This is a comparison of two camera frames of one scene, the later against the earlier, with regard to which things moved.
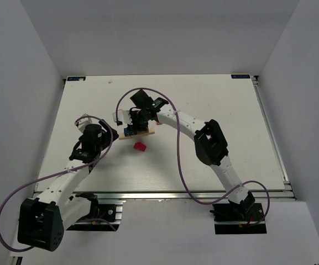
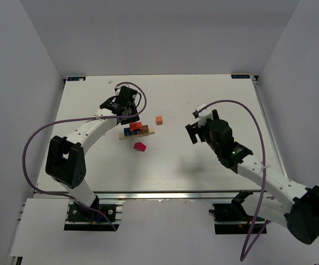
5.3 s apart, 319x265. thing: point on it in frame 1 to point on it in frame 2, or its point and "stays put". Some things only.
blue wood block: (127, 132) stays put
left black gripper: (107, 132) to (130, 117)
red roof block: (140, 146) stays put
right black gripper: (138, 125) to (197, 131)
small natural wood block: (121, 136) stays put
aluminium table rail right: (257, 84) stays put
